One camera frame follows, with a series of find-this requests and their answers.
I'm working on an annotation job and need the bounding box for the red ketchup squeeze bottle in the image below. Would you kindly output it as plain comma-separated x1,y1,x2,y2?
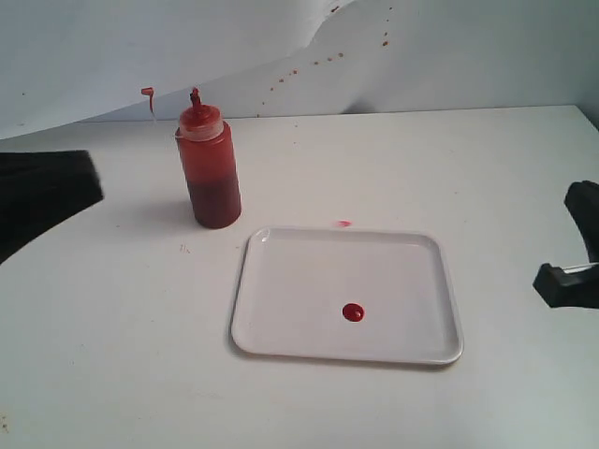
175,87,241,229

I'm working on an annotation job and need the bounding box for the red ketchup blob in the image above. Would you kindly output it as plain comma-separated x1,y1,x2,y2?
342,303,365,323

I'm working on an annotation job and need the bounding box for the white rectangular tray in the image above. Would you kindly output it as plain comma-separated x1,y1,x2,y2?
230,226,463,367

